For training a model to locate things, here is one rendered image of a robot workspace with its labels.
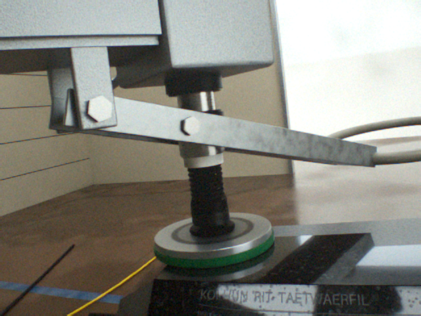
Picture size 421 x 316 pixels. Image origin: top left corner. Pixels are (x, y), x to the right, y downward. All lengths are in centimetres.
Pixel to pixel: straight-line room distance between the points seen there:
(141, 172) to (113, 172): 59
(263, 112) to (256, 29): 506
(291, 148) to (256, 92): 498
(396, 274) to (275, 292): 16
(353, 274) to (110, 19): 46
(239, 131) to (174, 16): 22
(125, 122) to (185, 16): 17
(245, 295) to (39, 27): 43
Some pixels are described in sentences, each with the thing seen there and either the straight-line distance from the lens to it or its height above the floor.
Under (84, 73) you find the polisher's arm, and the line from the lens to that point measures 50.
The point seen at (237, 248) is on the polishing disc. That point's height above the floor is 83.
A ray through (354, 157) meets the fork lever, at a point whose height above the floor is 91.
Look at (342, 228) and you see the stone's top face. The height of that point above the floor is 81.
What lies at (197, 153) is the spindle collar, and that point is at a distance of 63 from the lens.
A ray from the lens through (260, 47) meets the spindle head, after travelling 62.
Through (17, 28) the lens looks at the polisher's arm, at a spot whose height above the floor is 117.
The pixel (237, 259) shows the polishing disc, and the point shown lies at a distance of 61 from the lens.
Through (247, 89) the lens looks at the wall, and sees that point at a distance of 573.
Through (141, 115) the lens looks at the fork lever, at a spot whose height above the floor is 105.
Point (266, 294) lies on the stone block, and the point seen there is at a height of 79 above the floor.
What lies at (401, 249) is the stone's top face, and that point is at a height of 81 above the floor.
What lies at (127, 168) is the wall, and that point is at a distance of 679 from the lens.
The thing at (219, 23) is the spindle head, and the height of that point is 117.
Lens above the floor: 104
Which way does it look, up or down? 7 degrees down
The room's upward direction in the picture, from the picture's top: 7 degrees counter-clockwise
